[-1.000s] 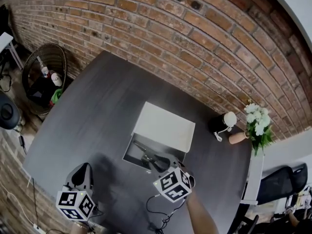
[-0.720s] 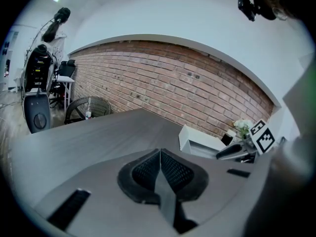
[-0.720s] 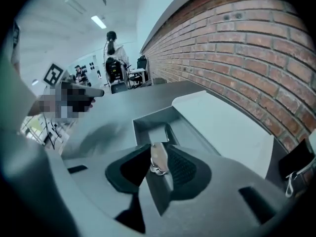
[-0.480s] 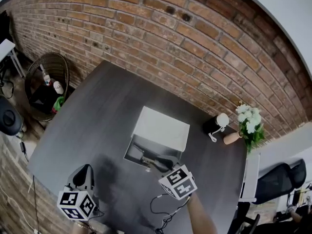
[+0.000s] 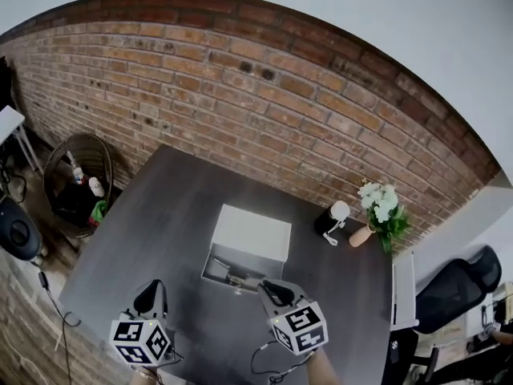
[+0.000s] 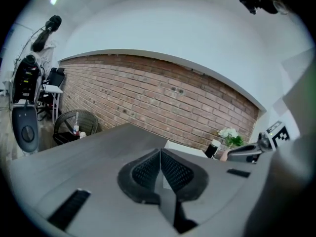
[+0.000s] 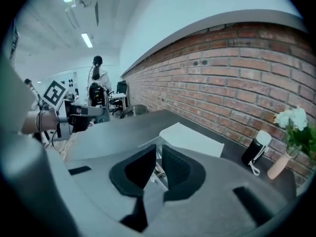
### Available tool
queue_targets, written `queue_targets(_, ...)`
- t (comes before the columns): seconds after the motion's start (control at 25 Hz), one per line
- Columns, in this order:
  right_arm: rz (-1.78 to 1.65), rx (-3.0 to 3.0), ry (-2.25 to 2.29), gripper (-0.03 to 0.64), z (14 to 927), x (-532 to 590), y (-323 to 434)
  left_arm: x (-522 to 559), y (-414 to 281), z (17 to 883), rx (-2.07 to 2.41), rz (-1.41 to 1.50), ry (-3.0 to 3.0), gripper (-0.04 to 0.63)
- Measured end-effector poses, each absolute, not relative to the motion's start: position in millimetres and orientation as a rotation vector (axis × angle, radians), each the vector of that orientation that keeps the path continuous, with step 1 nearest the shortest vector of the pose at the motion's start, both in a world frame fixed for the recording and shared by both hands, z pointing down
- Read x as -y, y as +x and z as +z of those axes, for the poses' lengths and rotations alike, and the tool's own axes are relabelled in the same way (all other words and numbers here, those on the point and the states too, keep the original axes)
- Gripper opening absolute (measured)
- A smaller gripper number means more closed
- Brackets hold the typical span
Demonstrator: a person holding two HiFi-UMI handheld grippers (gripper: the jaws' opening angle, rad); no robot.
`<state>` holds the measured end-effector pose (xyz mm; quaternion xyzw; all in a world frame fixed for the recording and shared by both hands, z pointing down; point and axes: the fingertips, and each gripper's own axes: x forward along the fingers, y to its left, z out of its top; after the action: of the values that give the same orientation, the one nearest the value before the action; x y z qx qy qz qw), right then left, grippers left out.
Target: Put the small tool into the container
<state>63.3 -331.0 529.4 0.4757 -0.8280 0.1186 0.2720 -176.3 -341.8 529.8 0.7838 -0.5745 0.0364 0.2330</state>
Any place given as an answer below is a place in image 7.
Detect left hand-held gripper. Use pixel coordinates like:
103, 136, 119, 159
43, 79, 111, 142

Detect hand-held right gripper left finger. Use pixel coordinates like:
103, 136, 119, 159
124, 144, 158, 197

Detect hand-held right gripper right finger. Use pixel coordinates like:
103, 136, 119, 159
161, 144, 194, 191

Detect white drawer box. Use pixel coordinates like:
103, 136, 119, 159
137, 121, 225, 159

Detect person's left forearm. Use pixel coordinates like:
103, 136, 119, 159
21, 109, 60, 135

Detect dark grey table white legs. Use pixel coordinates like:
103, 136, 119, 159
64, 109, 297, 202

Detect small white table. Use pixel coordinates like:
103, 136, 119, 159
108, 92, 128, 109

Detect black office chair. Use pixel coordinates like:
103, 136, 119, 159
116, 80, 129, 108

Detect black bottle white lid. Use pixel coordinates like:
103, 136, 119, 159
241, 129, 273, 178

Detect pink vase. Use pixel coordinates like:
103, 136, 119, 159
267, 152, 291, 179

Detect white flower bouquet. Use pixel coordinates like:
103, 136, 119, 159
273, 106, 316, 158

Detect thin wrist bracelet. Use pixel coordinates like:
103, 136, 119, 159
35, 110, 44, 133

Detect round wire basket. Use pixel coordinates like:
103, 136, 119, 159
120, 104, 149, 119

